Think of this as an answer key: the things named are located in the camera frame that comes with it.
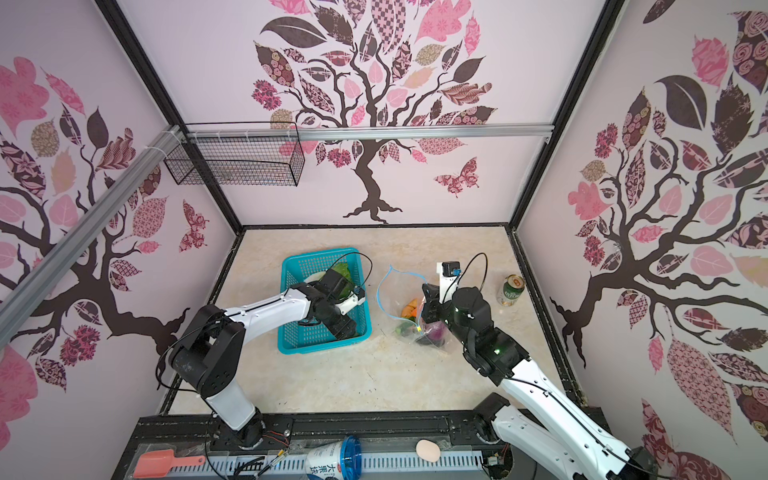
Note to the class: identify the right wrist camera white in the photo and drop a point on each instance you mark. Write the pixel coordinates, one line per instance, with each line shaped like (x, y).
(449, 273)

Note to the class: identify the green lettuce cabbage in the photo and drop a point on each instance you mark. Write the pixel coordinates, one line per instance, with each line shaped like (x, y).
(338, 274)

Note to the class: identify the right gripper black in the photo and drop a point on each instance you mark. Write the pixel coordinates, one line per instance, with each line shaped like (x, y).
(431, 314)

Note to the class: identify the aluminium rail left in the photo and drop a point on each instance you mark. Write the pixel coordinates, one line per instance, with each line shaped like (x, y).
(19, 306)

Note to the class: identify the white blue yogurt cup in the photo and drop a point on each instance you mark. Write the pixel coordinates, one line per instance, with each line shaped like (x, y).
(340, 460)

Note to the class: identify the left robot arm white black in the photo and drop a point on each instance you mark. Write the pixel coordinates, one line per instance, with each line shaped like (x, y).
(207, 355)

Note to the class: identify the aluminium rail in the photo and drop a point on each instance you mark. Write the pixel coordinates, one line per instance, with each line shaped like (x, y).
(19, 306)
(366, 132)

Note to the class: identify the green drink can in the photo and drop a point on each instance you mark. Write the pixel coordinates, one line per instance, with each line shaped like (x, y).
(511, 289)

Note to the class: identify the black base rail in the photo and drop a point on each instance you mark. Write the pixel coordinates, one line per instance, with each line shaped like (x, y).
(298, 433)

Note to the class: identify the orange carrot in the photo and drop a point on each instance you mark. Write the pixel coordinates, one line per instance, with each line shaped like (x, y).
(410, 310)

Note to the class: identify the red plastic scoop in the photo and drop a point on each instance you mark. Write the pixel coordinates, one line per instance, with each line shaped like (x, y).
(157, 464)

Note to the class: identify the teal plastic basket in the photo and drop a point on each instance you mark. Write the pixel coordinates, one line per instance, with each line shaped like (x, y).
(297, 338)

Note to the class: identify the aluminium rail back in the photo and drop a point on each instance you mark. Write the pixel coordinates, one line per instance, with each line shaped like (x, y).
(366, 132)

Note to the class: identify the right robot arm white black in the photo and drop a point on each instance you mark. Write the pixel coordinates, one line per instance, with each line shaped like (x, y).
(533, 415)

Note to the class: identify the purple onion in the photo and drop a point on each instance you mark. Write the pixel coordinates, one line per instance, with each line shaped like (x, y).
(436, 333)

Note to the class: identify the white cable tray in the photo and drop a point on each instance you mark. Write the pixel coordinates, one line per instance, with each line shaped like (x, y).
(296, 466)

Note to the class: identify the clear zip bag blue zipper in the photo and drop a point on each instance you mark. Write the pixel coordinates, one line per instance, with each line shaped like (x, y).
(400, 296)

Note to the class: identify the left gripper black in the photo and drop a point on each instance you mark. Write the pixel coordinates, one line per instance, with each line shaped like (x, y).
(342, 329)

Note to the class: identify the black wire basket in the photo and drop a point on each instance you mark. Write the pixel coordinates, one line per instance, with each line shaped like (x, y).
(260, 153)

